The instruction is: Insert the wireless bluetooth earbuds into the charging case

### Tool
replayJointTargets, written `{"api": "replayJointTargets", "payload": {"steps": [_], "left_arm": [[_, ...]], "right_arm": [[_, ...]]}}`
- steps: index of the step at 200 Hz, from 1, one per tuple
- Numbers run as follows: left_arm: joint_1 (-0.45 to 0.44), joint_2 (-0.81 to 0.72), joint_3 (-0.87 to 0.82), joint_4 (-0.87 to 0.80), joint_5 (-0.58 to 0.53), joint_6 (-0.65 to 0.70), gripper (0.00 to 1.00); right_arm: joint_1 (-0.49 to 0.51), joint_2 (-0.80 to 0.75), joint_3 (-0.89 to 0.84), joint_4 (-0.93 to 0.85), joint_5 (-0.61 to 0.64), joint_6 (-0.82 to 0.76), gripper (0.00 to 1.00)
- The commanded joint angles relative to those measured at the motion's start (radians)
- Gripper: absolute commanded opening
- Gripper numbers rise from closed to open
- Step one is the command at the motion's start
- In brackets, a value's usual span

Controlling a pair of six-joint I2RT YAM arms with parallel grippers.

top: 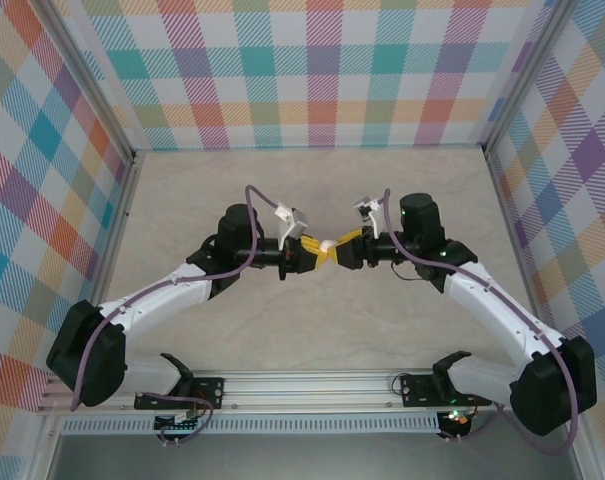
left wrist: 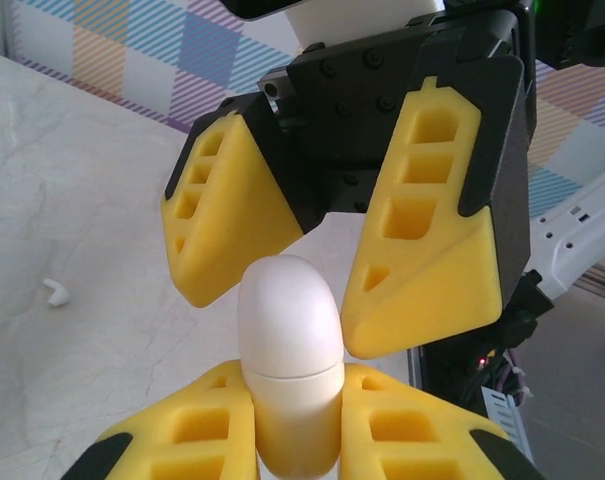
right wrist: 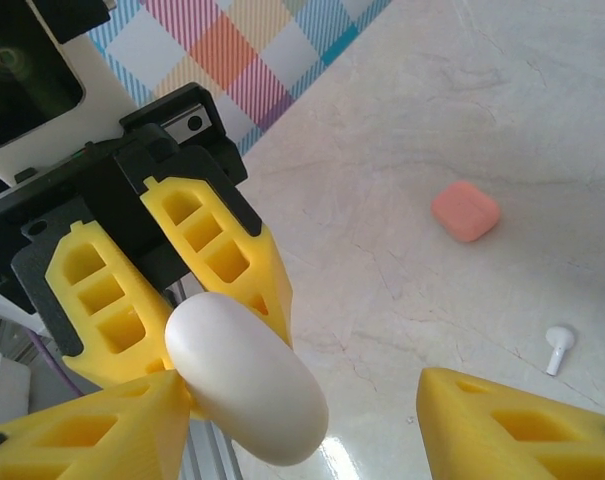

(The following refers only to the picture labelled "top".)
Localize aluminium side rail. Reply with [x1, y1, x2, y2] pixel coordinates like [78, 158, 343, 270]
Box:
[481, 147, 566, 371]
[76, 152, 144, 374]

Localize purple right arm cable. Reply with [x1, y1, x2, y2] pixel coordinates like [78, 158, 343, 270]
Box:
[384, 188, 583, 457]

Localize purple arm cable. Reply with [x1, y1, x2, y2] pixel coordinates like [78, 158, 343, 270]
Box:
[384, 188, 583, 457]
[70, 185, 283, 447]

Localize green circuit board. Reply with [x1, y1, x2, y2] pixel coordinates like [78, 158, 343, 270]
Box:
[154, 407, 206, 434]

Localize white slotted cable duct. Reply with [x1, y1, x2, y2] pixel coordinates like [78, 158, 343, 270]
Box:
[59, 414, 444, 436]

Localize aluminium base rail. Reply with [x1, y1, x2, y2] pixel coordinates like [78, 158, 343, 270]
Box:
[36, 367, 589, 415]

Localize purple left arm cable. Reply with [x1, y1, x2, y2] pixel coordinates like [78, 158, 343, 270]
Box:
[70, 185, 283, 447]

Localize orange lit circuit board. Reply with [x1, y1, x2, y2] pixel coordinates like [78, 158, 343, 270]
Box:
[440, 408, 472, 437]

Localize aluminium frame post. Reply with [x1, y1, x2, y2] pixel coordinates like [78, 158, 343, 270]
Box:
[40, 0, 139, 164]
[483, 0, 578, 151]

